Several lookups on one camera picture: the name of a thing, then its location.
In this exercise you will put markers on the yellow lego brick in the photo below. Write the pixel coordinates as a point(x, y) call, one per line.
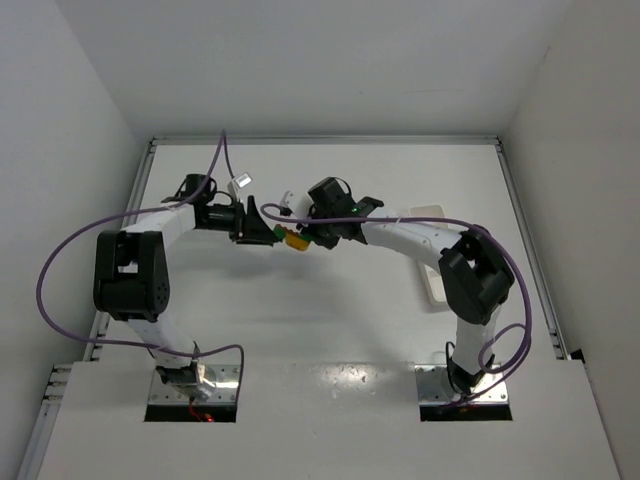
point(296, 242)

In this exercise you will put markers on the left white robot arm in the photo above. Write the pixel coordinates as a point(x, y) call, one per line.
point(131, 276)

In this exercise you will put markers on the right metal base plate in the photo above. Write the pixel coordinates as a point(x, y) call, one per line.
point(434, 389)

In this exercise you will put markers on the aluminium frame rail right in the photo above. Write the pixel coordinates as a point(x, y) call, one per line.
point(554, 327)

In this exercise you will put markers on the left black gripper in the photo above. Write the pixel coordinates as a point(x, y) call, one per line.
point(240, 220)

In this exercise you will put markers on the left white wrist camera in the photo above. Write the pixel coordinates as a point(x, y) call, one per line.
point(237, 184)

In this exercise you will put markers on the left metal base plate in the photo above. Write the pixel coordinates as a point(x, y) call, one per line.
point(222, 380)

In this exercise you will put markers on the green lego brick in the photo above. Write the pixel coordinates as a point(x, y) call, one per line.
point(280, 232)

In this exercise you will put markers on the aluminium frame rail left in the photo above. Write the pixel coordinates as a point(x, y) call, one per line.
point(60, 373)

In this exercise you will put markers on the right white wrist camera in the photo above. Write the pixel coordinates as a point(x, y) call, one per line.
point(295, 205)

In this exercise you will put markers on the aluminium frame rail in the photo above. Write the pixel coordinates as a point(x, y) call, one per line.
point(60, 373)
point(554, 327)

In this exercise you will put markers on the brown lego brick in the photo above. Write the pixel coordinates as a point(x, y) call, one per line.
point(293, 232)

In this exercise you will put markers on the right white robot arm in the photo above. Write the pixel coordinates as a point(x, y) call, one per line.
point(475, 275)

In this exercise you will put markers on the metal base plate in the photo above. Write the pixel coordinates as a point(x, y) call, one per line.
point(434, 389)
point(222, 380)

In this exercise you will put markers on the white divided plastic tray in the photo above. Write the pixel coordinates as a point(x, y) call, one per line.
point(430, 278)

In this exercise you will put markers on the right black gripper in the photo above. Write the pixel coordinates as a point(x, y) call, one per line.
point(320, 233)

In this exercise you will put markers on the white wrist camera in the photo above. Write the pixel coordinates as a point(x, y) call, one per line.
point(295, 205)
point(237, 184)

